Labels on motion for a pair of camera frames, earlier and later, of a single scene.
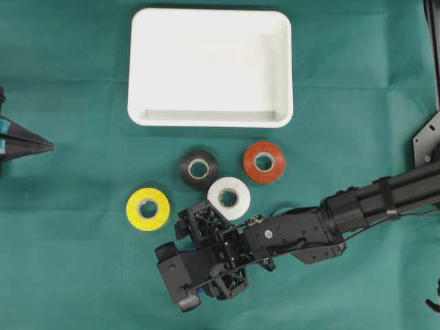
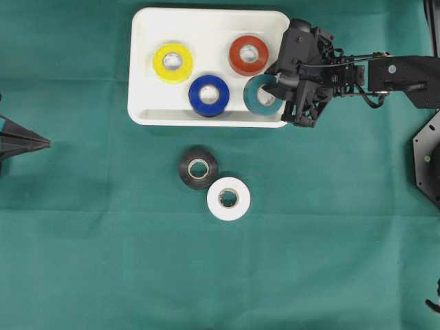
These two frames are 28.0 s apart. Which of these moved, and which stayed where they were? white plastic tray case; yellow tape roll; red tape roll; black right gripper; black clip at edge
Moved: red tape roll; black right gripper; yellow tape roll
Stayed: white plastic tray case; black clip at edge
